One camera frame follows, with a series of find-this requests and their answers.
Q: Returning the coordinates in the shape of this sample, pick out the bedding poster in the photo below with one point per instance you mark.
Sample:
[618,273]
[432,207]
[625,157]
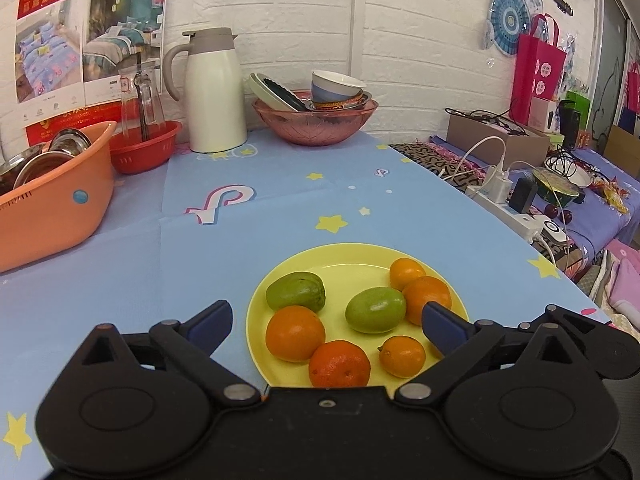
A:
[68,55]

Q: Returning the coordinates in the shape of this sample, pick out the pink gift bag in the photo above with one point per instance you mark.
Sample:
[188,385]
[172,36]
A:
[538,68]

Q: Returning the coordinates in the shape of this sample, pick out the cardboard box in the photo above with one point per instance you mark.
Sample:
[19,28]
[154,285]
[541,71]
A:
[465,132]

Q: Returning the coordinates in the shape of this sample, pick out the metal bowls in basket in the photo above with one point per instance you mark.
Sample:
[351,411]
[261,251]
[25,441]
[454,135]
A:
[42,158]

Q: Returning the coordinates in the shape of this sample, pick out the orange beside guava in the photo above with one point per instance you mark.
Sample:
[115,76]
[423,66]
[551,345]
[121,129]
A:
[294,333]

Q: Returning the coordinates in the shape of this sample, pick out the light green apple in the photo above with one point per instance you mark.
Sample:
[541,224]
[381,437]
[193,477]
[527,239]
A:
[376,310]

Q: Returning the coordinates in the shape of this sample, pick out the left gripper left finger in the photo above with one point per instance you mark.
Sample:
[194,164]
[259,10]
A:
[188,346]

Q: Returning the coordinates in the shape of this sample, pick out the white power strip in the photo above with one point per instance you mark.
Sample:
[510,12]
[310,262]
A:
[529,227]

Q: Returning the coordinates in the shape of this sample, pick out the orange plastic basket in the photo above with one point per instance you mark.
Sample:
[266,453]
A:
[61,208]

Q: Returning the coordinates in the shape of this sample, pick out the small orange right rear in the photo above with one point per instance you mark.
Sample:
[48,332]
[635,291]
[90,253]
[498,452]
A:
[403,271]

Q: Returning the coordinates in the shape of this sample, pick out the glass carafe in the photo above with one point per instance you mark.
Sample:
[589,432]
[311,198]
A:
[143,117]

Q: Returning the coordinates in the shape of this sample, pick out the white thermos jug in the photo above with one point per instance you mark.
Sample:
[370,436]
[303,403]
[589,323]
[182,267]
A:
[213,92]

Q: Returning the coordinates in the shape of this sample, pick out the blue patterned tablecloth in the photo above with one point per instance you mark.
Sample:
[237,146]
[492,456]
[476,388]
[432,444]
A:
[203,228]

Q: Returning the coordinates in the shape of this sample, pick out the large orange right side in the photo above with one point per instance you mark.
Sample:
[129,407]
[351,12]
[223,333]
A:
[419,292]

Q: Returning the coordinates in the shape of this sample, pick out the stacked ceramic bowls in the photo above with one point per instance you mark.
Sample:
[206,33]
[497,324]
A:
[333,92]

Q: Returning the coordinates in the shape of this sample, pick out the dark green guava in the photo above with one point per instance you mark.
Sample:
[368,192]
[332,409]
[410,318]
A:
[303,289]

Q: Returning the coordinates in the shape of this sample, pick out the wrinkled mandarin orange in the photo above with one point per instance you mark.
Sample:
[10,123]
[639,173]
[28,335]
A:
[339,364]

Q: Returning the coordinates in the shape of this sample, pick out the pink glass bowl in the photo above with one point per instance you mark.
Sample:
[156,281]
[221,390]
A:
[316,128]

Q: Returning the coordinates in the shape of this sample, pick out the small smooth orange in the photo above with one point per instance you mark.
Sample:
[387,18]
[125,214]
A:
[402,356]

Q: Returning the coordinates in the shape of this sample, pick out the blue paper fan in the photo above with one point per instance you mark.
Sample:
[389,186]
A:
[507,21]

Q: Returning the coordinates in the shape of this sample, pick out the red plastic basket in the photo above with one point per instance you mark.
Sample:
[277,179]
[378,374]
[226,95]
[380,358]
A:
[146,155]

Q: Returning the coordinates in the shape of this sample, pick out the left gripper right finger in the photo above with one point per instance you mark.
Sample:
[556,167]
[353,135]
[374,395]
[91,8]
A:
[467,349]

